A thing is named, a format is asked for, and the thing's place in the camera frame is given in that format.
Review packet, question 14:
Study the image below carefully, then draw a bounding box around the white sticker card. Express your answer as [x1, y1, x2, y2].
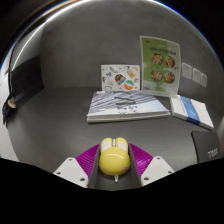
[100, 64, 141, 93]

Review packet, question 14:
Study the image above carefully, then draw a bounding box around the black mouse pad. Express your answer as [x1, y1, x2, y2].
[190, 130, 223, 164]

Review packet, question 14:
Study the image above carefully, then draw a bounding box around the grey striped-cover book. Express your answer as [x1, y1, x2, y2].
[86, 90, 172, 124]

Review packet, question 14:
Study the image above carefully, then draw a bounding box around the white wall socket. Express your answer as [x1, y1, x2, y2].
[200, 73, 209, 89]
[192, 68, 202, 85]
[180, 62, 194, 80]

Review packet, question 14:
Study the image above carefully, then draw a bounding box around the white book with blue stripe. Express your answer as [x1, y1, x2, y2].
[169, 94, 215, 131]

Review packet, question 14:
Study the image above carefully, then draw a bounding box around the yellow computer mouse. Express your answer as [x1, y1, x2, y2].
[98, 136, 132, 183]

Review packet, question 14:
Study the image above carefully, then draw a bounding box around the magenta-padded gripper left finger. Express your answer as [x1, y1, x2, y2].
[53, 143, 116, 191]

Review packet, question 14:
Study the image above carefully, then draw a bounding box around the green food poster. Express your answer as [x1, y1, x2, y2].
[139, 35, 182, 98]

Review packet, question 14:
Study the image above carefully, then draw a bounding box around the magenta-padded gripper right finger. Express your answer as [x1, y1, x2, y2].
[116, 142, 175, 191]

